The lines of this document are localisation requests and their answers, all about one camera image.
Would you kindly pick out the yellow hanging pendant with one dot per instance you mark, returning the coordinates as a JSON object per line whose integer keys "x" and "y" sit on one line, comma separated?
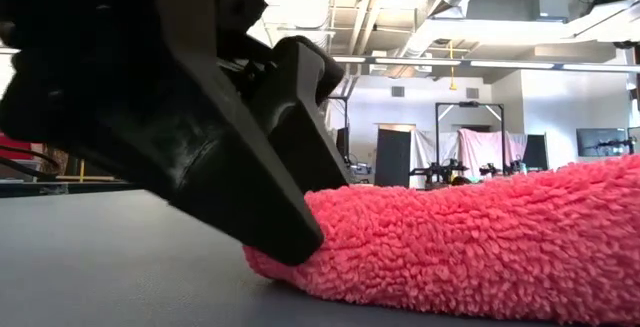
{"x": 452, "y": 86}

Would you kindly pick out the long ceiling light strip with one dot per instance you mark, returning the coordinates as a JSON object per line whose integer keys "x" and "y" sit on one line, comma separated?
{"x": 510, "y": 64}

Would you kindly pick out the grey ceiling air unit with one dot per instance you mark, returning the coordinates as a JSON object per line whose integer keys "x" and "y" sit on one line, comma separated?
{"x": 552, "y": 4}

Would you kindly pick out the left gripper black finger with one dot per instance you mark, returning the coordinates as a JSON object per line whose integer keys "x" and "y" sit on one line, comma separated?
{"x": 235, "y": 182}
{"x": 305, "y": 132}

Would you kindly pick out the pink hanging cloth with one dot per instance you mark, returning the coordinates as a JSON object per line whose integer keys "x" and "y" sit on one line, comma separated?
{"x": 480, "y": 152}

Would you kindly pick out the pink fluffy towel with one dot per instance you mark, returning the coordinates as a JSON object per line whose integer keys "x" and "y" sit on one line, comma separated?
{"x": 450, "y": 247}

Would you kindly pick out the grey wall vent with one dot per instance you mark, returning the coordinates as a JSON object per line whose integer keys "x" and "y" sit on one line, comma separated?
{"x": 398, "y": 91}
{"x": 472, "y": 93}

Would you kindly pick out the white hanging cloth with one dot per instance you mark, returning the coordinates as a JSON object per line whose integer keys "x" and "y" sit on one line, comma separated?
{"x": 422, "y": 152}

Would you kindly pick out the black background rig frame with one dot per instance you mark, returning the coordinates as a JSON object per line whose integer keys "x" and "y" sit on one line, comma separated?
{"x": 470, "y": 104}

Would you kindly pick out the black door panel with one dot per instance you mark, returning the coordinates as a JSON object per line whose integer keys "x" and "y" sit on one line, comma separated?
{"x": 392, "y": 159}

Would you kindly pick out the black upright panel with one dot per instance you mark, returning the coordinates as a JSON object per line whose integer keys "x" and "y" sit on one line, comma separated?
{"x": 535, "y": 152}

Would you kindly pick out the background robot arms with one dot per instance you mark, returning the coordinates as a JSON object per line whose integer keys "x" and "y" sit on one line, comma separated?
{"x": 440, "y": 171}

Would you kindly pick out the black table frame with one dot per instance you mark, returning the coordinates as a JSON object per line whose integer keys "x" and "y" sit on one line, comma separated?
{"x": 50, "y": 189}

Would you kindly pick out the brown patterned cloth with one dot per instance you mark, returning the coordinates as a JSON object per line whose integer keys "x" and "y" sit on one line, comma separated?
{"x": 55, "y": 159}

